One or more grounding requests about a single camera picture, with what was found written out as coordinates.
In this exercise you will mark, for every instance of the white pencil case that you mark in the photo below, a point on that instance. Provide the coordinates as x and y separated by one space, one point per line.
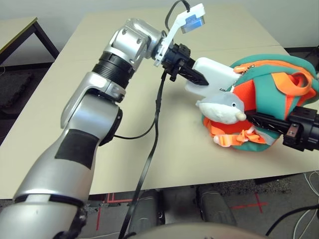
211 72

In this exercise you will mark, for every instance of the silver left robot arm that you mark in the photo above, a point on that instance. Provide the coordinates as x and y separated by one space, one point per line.
87 112

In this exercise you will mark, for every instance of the beige side table black frame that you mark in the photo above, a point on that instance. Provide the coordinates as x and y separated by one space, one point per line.
17 32

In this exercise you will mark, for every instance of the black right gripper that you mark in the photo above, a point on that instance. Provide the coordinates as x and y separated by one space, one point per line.
306 129

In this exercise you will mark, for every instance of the orange and teal backpack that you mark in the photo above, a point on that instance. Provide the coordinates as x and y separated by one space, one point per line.
271 84

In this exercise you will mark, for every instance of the grey left robot leg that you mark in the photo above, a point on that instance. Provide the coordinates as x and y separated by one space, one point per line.
145 211

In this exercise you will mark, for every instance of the black floor mat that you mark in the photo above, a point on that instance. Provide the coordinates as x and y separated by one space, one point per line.
15 89

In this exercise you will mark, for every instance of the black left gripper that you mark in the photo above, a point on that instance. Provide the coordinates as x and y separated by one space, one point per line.
175 59

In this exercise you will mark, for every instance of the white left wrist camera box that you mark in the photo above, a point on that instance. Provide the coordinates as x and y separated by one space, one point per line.
193 22

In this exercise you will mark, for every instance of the grey robot torso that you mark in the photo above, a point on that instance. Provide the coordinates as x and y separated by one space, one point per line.
199 231

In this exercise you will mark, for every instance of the grey right robot leg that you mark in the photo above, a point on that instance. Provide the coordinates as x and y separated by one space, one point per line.
216 206

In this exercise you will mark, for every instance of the grey robot leg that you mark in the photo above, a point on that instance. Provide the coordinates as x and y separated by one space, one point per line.
216 206
145 211

